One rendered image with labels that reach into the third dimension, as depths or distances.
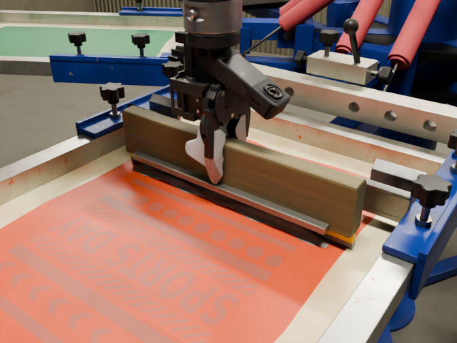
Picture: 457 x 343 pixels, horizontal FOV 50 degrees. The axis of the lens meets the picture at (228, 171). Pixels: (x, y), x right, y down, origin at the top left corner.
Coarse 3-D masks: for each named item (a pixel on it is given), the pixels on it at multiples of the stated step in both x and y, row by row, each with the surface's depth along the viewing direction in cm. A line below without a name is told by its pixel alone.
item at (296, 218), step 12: (144, 156) 78; (168, 168) 75; (180, 168) 75; (192, 180) 73; (204, 180) 71; (216, 192) 70; (228, 192) 69; (240, 192) 69; (252, 204) 67; (264, 204) 66; (276, 204) 66; (288, 216) 64; (300, 216) 63; (312, 228) 62; (324, 228) 61
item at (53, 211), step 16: (256, 144) 90; (112, 176) 79; (128, 176) 79; (144, 176) 79; (80, 192) 75; (96, 192) 75; (176, 192) 75; (48, 208) 71; (64, 208) 71; (80, 208) 71; (16, 224) 68; (32, 224) 68; (48, 224) 68; (0, 240) 65; (16, 240) 65; (0, 320) 53; (0, 336) 51; (16, 336) 51
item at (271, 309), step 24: (336, 168) 82; (240, 216) 70; (288, 240) 65; (288, 264) 61; (312, 264) 61; (264, 288) 57; (288, 288) 57; (312, 288) 57; (240, 312) 54; (264, 312) 54; (288, 312) 54; (216, 336) 51; (240, 336) 51; (264, 336) 51
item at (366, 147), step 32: (256, 128) 95; (288, 128) 91; (320, 128) 87; (32, 160) 77; (64, 160) 79; (384, 160) 81; (416, 160) 78; (0, 192) 71; (384, 256) 56; (384, 288) 52; (352, 320) 48; (384, 320) 50
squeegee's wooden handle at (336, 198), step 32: (128, 128) 79; (160, 128) 74; (192, 128) 72; (192, 160) 73; (224, 160) 69; (256, 160) 65; (288, 160) 63; (256, 192) 67; (288, 192) 64; (320, 192) 61; (352, 192) 58; (352, 224) 60
